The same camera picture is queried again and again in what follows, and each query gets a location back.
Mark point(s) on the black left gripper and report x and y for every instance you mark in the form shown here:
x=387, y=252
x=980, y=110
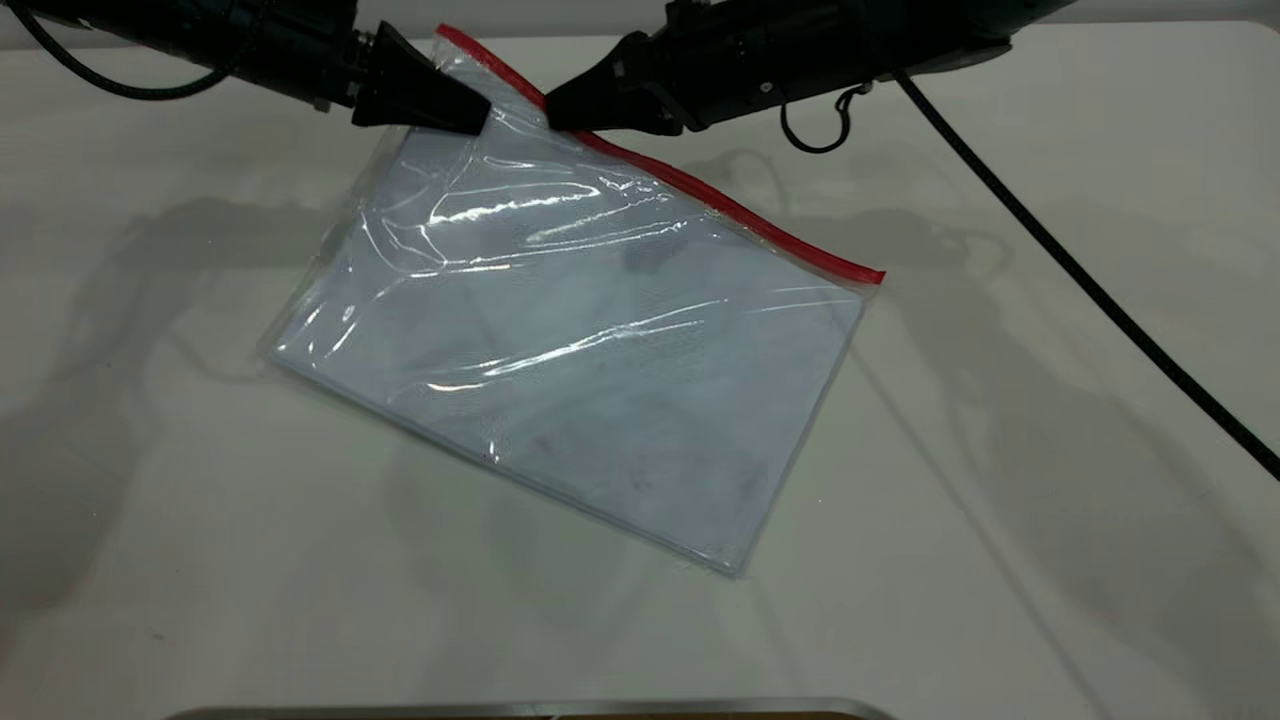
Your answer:
x=300, y=45

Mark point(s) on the grey metal bar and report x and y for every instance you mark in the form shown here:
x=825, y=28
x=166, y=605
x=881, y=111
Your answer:
x=520, y=711

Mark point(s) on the transparent zip bag red zipper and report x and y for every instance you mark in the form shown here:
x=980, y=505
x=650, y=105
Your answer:
x=600, y=350

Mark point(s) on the white paper sheets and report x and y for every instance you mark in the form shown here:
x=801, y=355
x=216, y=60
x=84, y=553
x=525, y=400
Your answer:
x=620, y=400

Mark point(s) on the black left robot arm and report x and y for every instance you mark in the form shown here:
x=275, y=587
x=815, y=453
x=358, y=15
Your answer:
x=150, y=25

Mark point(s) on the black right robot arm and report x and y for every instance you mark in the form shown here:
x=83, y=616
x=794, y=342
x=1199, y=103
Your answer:
x=1040, y=8

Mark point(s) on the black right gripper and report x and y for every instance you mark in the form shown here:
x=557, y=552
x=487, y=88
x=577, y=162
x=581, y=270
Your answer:
x=800, y=50

